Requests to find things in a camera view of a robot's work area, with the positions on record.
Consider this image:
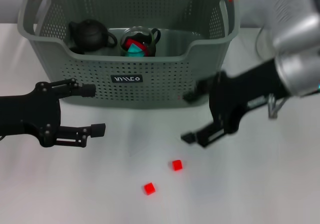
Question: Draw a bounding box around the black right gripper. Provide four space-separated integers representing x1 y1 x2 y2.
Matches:
181 58 291 148

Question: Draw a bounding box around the black clay teapot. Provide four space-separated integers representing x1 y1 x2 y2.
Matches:
68 19 119 54

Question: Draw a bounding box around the glass pitcher with black handle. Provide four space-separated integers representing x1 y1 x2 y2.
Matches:
254 25 277 61

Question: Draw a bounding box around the cyan square toy plate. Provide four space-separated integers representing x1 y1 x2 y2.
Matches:
126 43 147 57

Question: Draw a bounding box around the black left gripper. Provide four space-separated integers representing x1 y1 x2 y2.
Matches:
0 78 106 148

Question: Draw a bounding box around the small red toy brick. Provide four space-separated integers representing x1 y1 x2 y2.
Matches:
171 159 184 171
143 182 156 196

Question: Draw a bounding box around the silver right gripper connector post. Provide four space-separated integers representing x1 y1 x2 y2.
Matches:
267 93 286 119

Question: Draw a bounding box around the dark red long toy brick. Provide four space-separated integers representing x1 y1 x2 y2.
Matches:
124 38 142 51

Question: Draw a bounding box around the grey perforated storage basket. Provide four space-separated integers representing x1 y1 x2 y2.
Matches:
17 0 241 109

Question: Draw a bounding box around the right wrist camera housing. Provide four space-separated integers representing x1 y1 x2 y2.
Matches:
263 0 316 34

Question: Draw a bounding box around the glass teacup with black sleeve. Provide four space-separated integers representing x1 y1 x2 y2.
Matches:
119 26 161 57

